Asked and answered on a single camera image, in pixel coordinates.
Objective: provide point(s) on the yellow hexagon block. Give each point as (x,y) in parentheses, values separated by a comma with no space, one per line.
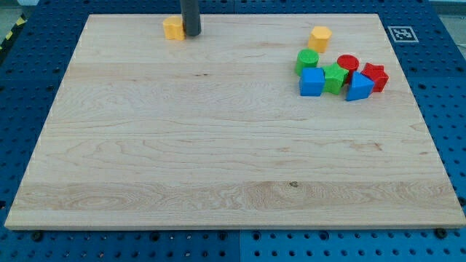
(319,38)

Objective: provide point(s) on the light wooden board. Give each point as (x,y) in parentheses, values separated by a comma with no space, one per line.
(147,133)

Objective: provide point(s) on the red star block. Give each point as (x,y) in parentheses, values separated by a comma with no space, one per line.
(377,74)

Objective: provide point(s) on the yellow heart block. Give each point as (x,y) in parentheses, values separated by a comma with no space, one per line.
(173,28)

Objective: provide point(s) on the red circle block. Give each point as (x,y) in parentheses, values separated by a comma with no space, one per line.
(350,63)

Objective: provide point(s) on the white fiducial marker tag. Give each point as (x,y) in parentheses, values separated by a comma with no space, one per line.
(402,34)

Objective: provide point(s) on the green star block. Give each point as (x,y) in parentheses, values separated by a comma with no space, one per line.
(335,77)

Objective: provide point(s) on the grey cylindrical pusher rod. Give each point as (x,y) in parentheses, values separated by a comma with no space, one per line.
(190,11)

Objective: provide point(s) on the blue cube block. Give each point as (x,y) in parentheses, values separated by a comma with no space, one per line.
(312,82)

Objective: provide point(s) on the green circle block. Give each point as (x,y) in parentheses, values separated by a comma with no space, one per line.
(306,58)

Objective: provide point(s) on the blue triangle block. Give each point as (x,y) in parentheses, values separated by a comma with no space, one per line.
(360,87)

